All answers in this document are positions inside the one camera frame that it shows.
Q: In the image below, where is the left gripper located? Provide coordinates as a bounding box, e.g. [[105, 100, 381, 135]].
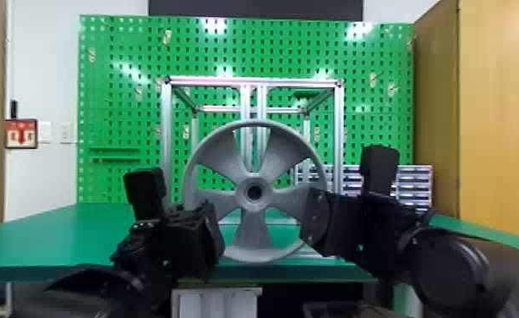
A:
[[161, 200, 227, 282]]

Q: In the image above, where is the grey wheel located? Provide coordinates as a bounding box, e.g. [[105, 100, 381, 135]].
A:
[[180, 118, 330, 265]]

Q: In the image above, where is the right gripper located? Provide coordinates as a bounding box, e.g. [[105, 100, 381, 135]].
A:
[[300, 187, 415, 277]]

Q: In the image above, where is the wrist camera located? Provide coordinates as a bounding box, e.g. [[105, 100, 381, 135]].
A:
[[123, 167, 169, 222], [358, 144, 401, 199]]

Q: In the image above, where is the red wall sign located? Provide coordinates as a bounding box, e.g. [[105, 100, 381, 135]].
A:
[[4, 118, 39, 150]]

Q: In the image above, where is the white wall switch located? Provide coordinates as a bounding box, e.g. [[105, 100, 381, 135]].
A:
[[37, 120, 53, 145], [59, 121, 74, 145]]

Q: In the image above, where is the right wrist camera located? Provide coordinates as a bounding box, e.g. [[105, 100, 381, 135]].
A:
[[358, 144, 401, 199]]

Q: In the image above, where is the wooden cupboard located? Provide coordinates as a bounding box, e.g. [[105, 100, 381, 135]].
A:
[[412, 0, 519, 242]]

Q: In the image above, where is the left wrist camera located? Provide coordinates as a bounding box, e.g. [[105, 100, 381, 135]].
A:
[[123, 167, 169, 222]]

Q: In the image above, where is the silver frame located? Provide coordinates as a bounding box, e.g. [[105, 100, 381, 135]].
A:
[[160, 74, 347, 260]]

